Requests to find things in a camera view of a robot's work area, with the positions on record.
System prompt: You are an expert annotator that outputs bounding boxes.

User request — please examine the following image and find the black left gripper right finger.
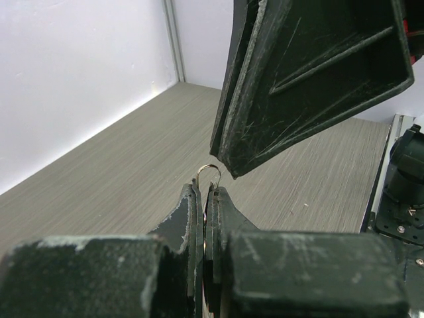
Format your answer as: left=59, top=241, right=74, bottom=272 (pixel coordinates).
left=205, top=187, right=409, bottom=317

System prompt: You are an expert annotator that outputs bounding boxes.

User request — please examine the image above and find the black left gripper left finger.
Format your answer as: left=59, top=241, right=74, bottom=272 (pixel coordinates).
left=1, top=182, right=203, bottom=317

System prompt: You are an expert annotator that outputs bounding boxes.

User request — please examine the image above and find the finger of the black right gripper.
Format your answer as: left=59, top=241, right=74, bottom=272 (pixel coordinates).
left=210, top=1, right=415, bottom=178

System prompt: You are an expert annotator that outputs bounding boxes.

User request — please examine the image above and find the aluminium corner frame post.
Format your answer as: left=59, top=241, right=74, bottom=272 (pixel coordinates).
left=162, top=0, right=186, bottom=82

